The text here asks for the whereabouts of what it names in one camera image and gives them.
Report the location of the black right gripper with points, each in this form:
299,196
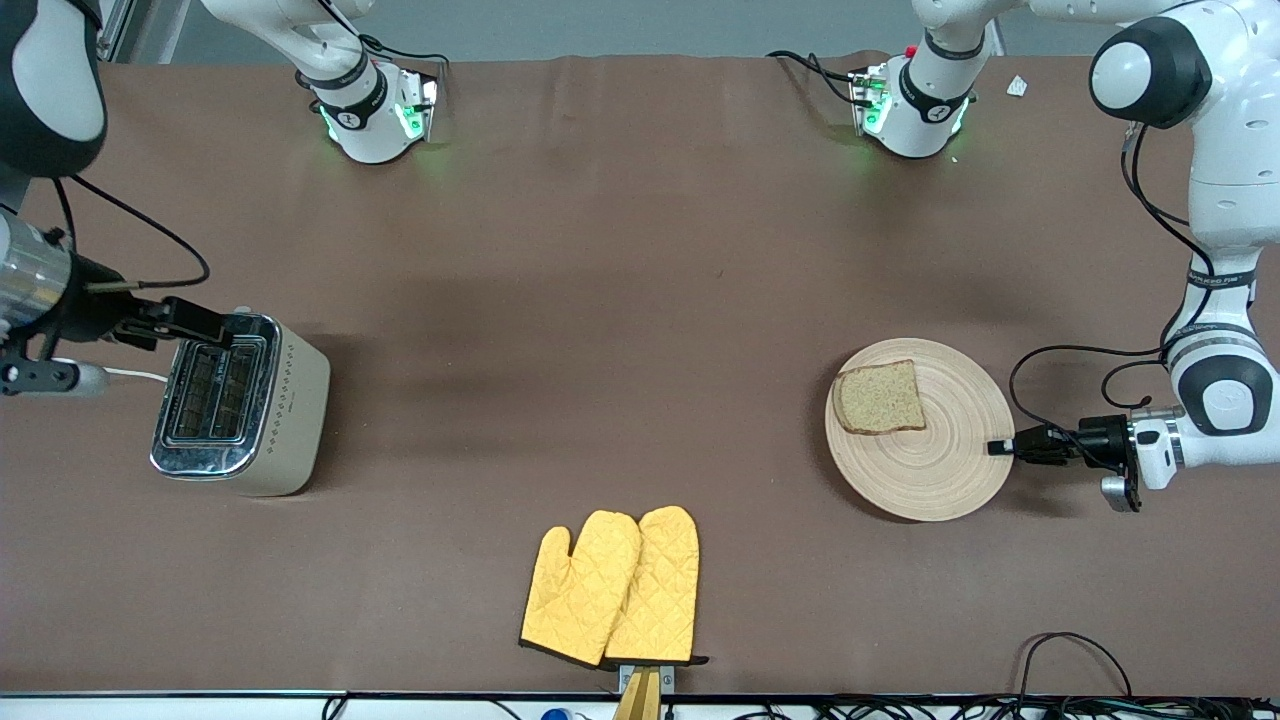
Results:
90,310

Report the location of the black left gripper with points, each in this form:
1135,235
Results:
1101,437

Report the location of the round light wooden plate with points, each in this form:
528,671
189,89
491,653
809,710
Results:
930,470

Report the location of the brown bread slice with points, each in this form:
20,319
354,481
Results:
880,400

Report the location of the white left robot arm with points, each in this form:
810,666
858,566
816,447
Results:
1235,150

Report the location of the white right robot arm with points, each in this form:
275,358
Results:
55,90

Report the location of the chrome and beige toaster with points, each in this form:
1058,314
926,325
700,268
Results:
290,400

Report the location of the small white paper scrap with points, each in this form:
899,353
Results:
1017,86

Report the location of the yellow quilted oven mitt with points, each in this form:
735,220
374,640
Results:
660,590
575,600

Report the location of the brown table cover sheet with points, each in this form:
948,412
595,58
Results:
640,250

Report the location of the wooden stick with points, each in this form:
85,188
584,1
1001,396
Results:
640,700

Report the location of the small blue object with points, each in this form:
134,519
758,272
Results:
557,714

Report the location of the aluminium frame profile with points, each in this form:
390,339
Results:
115,40

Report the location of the small metal bracket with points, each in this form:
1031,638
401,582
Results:
668,677

